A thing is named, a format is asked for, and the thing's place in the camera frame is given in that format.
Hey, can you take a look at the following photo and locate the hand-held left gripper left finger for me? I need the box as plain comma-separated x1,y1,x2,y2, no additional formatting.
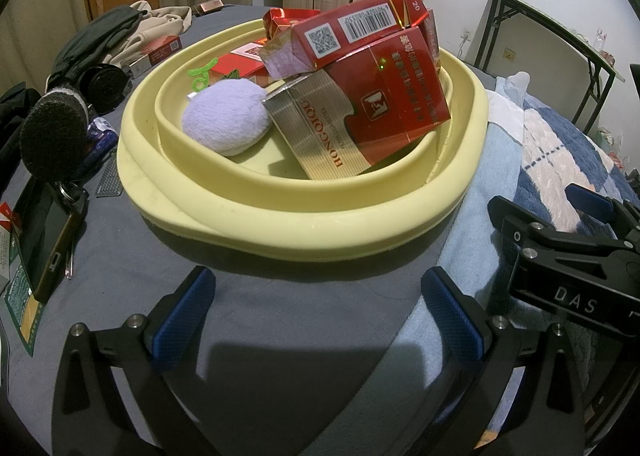
52,266,217,456

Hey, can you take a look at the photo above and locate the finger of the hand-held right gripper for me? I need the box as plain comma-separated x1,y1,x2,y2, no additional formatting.
487,195,631,263
565,182,640,243

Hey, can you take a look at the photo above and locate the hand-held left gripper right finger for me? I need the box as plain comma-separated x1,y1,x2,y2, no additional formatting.
421,266,586,456

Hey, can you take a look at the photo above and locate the yellow plastic basin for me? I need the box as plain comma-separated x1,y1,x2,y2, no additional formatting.
116,18,488,263

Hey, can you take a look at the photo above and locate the black foam roll grey band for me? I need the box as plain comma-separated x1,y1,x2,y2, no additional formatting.
19,88,92,183

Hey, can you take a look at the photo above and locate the small red cigarette pack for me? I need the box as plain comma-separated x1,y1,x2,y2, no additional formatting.
262,8,322,41
422,10,442,72

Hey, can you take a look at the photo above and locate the red gold striped cigarette pack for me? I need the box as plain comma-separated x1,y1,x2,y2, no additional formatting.
262,26,452,181

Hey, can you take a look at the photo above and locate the red and white cigarette pack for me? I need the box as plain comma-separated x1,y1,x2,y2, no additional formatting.
215,38,269,82

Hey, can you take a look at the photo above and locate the dark red cigarette pack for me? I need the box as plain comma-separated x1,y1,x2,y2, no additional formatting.
259,0,432,80

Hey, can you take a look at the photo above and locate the light blue towel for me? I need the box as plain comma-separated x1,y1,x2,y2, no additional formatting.
390,121,526,402

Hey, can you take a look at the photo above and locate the grey bed sheet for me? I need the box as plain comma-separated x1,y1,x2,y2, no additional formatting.
0,3,501,456

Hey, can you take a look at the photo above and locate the white tissue paper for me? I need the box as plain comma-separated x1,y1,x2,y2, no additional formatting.
487,72,532,131

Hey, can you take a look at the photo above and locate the grey mesh piece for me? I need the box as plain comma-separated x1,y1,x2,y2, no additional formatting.
95,156,126,199

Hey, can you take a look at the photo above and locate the black smartphone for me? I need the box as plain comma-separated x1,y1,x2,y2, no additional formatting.
11,181,88,304

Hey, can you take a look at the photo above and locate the green and white packet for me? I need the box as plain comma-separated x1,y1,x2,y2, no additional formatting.
0,203,46,357

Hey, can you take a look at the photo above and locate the black folding table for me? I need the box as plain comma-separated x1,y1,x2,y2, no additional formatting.
476,0,627,137

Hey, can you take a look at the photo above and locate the blue foil packet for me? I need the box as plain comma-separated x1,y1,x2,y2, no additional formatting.
87,117,121,161

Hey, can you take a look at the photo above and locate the black round case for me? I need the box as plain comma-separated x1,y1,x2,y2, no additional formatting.
77,64,128,112

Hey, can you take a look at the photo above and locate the red white-ended cigarette pack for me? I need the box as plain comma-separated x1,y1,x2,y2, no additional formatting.
129,34,182,75

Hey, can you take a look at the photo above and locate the dark green cloth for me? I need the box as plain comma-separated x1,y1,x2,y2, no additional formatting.
50,6,146,86

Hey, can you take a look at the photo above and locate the beige cloth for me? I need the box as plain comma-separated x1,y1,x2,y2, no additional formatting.
107,0,193,67

